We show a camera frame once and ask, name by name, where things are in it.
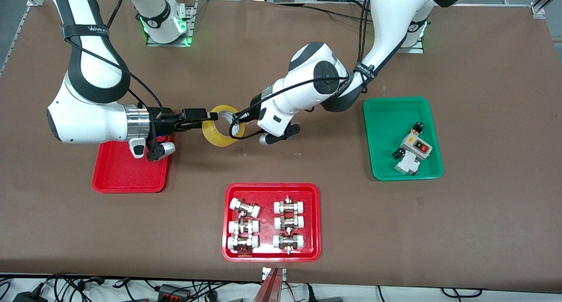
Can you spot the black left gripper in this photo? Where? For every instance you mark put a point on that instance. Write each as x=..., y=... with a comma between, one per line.
x=253, y=106

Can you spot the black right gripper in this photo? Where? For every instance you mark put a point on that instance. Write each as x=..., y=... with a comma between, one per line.
x=165, y=121

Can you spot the yellow clear tape roll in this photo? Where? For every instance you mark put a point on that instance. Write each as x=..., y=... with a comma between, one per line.
x=215, y=137

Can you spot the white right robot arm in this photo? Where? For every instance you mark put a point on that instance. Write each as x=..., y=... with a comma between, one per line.
x=88, y=122

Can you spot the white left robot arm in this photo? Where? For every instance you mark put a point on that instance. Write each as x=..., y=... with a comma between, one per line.
x=386, y=21

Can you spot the empty red plastic tray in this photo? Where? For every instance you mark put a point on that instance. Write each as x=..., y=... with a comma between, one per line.
x=123, y=174

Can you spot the red tray holding fittings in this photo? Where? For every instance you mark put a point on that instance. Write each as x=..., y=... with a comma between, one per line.
x=267, y=218

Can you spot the green plastic tray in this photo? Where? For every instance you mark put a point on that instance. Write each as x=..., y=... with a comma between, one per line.
x=386, y=135

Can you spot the metal pipe fitting white caps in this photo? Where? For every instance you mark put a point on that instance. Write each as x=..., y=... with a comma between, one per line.
x=289, y=223
x=243, y=227
x=288, y=242
x=289, y=206
x=245, y=207
x=243, y=243

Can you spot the black round knob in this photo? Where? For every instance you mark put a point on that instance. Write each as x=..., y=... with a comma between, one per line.
x=399, y=153

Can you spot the red metal bar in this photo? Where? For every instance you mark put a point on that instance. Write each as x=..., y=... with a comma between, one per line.
x=268, y=289

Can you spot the black box orange connectors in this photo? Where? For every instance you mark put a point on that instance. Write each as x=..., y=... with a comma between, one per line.
x=173, y=292

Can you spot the white circuit breaker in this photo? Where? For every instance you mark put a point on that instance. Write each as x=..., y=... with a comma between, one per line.
x=406, y=165

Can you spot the black knob with brass shaft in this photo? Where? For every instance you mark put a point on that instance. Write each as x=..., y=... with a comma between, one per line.
x=417, y=127

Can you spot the black power adapter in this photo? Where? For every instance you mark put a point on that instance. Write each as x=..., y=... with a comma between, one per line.
x=28, y=297

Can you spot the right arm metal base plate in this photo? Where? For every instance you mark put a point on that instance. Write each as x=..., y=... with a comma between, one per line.
x=189, y=25

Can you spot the small silver bracket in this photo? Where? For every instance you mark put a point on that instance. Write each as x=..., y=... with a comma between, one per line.
x=265, y=273

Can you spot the grey switch box red button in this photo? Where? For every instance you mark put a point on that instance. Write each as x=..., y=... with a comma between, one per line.
x=416, y=146

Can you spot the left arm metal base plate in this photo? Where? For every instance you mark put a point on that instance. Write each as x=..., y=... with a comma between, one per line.
x=415, y=50

